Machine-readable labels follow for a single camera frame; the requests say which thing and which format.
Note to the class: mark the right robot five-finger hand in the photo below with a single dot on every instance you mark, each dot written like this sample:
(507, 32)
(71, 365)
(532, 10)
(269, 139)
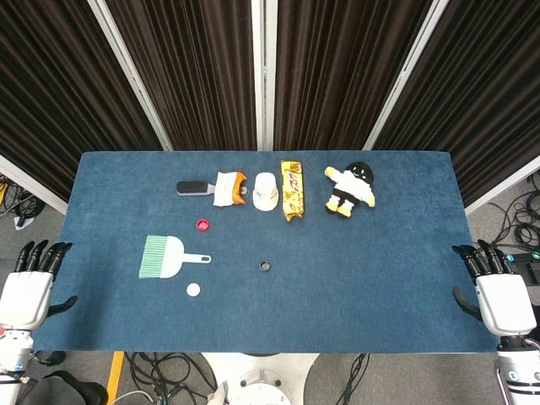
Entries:
(504, 304)

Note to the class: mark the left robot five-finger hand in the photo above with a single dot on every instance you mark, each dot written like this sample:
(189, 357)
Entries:
(25, 297)

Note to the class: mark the white bottle cap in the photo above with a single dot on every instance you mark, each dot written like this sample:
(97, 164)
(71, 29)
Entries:
(193, 289)

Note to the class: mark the red bottle cap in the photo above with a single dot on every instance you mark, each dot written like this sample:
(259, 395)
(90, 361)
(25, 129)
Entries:
(203, 225)

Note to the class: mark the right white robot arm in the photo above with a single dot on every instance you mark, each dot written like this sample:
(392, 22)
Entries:
(519, 367)

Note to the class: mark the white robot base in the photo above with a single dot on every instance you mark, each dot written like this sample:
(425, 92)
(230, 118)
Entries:
(261, 379)

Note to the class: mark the black bottle cap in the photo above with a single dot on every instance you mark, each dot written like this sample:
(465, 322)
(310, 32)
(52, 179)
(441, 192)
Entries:
(265, 266)

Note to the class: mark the black box with cyan lights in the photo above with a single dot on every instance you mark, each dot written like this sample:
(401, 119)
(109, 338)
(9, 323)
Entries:
(527, 266)

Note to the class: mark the yellow floor tape strip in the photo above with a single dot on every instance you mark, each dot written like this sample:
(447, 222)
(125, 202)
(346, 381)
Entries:
(115, 375)

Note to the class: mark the blue table cloth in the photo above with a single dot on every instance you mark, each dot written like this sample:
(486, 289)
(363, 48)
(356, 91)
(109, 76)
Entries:
(337, 295)

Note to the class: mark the black white plush doll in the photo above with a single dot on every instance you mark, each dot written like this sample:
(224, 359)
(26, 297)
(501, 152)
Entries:
(352, 187)

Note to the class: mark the black hairbrush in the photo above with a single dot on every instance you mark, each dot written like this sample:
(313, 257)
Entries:
(194, 188)

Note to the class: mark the dark brown curtain panel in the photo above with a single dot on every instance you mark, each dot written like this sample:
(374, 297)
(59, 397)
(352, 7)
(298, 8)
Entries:
(50, 84)
(485, 84)
(337, 71)
(190, 71)

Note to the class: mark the white orange snack packet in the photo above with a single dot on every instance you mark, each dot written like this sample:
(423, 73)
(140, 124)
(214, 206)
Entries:
(225, 190)

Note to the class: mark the yellow snack bar package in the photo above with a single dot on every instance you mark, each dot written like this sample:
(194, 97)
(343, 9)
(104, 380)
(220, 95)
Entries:
(293, 190)

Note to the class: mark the white paper cup stack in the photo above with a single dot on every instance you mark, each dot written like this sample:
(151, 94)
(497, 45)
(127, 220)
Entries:
(265, 192)

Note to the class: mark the white partition frame post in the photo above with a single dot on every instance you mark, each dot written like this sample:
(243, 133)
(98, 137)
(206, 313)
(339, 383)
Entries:
(126, 71)
(407, 71)
(29, 183)
(263, 76)
(502, 185)

